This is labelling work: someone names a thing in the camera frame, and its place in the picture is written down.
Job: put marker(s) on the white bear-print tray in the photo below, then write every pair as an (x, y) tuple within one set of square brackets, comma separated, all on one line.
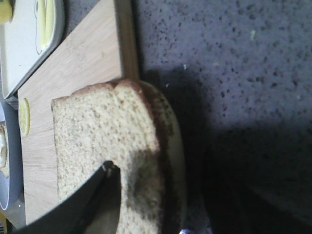
[(20, 51)]

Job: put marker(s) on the lemon slice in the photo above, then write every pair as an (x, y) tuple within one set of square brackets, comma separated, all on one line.
[(24, 117)]

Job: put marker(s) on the bread slice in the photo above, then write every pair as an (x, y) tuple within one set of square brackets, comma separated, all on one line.
[(4, 153), (131, 123)]

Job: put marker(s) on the wooden cutting board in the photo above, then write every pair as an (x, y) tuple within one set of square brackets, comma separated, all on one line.
[(101, 48)]

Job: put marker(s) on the yellow lemon front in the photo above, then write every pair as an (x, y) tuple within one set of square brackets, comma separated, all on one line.
[(5, 11)]

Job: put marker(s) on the light blue round plate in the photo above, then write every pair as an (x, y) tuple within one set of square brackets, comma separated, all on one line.
[(11, 186)]

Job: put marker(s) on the yellow plastic knife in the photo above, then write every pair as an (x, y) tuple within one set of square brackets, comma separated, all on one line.
[(42, 23)]

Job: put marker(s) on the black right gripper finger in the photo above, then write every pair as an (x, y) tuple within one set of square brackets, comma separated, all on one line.
[(93, 209)]

